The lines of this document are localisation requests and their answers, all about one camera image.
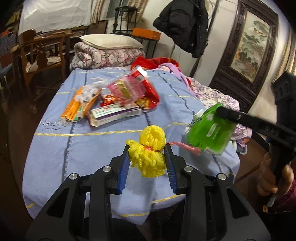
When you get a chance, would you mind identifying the green tissue pack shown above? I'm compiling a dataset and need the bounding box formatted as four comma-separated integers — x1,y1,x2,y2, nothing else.
186,103,236,155

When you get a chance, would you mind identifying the pink plastic wrapper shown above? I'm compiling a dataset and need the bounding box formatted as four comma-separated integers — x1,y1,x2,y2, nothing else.
107,75,145,104

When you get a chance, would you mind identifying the white purple medicine box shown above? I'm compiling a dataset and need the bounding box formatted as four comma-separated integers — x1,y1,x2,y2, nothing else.
87,102,142,127

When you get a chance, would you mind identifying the purple floral quilt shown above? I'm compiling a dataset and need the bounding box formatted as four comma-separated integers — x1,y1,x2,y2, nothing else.
187,77,252,148

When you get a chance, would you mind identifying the right hand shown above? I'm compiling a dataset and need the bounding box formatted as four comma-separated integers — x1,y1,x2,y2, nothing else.
256,152,295,198

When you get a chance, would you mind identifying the white crumpled tissue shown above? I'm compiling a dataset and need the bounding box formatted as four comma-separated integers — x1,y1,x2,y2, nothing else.
74,77,109,104

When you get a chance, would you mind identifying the red snack bag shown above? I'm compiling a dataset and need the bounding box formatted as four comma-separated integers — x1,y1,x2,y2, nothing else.
130,65,159,112

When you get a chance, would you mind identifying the red patterned blanket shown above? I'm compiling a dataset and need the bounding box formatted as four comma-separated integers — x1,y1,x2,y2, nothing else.
130,56,179,70

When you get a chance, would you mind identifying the orange medicine box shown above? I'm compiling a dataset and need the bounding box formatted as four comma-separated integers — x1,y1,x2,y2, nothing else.
60,87,101,123

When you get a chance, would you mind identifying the striped curtain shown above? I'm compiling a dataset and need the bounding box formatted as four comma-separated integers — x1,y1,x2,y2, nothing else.
271,27,296,83

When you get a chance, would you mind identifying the small red foil wrapper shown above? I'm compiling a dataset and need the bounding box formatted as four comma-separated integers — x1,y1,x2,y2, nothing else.
100,94,120,107

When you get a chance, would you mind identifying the cream pillow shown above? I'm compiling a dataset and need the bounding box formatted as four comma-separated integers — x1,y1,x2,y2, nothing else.
80,34,143,50

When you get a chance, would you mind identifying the black metal side table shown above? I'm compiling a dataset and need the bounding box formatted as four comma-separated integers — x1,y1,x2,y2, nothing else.
130,35,159,58

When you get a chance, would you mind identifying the black jacket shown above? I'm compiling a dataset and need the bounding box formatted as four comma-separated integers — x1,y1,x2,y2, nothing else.
153,0,208,58

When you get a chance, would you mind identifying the framed landscape painting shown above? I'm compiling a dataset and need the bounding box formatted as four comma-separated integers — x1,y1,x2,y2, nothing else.
209,1,278,113

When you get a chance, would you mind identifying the lilac cloth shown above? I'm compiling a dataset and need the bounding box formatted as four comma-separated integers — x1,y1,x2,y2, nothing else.
158,63,200,99

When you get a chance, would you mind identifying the wooden chair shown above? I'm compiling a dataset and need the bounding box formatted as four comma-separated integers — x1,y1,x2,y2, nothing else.
11,29,73,112

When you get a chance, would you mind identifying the pink floral folded quilt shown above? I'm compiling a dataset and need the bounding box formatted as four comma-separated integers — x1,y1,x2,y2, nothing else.
69,42,145,71

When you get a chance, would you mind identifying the white lace cloth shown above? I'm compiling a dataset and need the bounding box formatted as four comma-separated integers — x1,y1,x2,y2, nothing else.
18,0,94,34

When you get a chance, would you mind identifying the blue bed sheet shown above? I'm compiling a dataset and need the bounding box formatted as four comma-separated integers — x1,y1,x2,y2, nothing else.
22,68,240,225

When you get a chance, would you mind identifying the pink foam net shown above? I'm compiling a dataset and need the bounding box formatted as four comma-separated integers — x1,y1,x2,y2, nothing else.
169,142,202,155

